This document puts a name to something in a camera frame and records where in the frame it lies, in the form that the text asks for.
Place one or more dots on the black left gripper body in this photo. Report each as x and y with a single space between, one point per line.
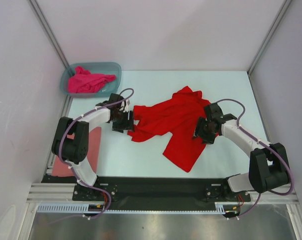
122 122

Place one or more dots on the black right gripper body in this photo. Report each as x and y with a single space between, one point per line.
203 129

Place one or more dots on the red t-shirt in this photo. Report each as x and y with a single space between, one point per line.
178 116

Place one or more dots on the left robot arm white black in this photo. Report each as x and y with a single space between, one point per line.
104 112

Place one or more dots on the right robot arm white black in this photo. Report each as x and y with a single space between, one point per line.
269 169

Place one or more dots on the teal plastic basin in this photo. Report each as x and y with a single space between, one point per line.
93 67

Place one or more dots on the magenta crumpled t-shirt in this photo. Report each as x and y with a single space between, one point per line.
84 82

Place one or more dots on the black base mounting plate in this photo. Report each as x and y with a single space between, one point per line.
169 194

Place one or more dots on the folded pink t-shirt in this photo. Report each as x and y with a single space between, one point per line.
78 144

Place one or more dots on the aluminium frame rail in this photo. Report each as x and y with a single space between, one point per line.
50 193

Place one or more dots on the white slotted cable duct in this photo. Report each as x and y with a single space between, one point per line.
76 208

